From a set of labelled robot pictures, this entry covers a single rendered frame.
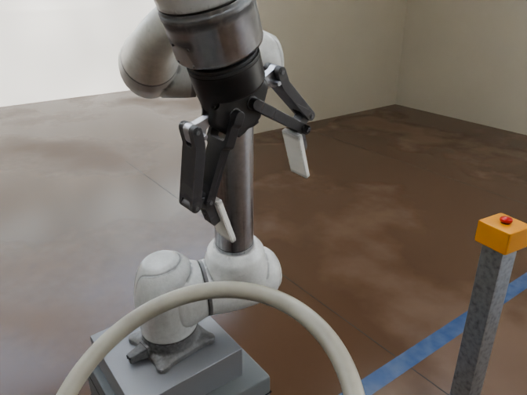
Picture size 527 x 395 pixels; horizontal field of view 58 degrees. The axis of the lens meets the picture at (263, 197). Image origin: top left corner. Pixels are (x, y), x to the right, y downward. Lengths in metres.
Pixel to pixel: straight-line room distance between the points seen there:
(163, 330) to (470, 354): 1.19
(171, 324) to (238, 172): 0.44
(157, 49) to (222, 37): 0.32
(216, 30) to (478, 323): 1.64
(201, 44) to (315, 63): 6.29
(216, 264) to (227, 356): 0.26
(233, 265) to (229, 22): 0.85
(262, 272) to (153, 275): 0.28
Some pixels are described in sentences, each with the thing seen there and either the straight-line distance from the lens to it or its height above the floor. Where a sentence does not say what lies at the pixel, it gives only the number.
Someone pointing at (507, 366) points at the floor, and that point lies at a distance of 2.89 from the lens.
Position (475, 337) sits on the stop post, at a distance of 1.97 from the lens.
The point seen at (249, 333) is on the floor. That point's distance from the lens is 2.79.
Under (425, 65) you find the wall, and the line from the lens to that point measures 7.76.
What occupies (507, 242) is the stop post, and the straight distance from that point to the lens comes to 1.71.
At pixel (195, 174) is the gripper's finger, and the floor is 1.62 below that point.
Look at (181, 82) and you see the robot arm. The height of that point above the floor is 1.63.
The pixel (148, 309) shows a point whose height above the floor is 1.29.
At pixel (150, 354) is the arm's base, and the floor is 0.91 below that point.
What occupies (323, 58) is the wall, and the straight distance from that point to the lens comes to 6.80.
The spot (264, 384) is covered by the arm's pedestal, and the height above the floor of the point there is 0.78.
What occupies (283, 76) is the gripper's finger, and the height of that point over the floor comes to 1.71.
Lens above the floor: 1.81
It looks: 24 degrees down
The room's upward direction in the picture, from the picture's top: straight up
